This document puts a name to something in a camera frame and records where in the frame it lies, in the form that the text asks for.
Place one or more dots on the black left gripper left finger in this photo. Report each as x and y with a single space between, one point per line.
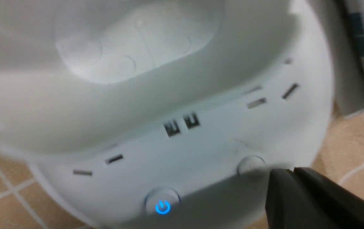
290 206

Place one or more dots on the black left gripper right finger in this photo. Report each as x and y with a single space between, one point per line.
342 206

